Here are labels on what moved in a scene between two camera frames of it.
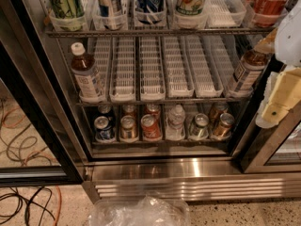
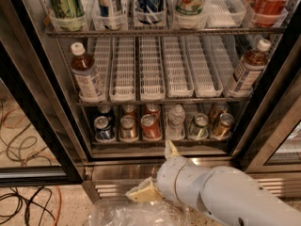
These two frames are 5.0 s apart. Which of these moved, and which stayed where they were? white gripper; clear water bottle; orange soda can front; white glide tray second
Moved: white gripper
Stayed: orange soda can front; white glide tray second; clear water bottle
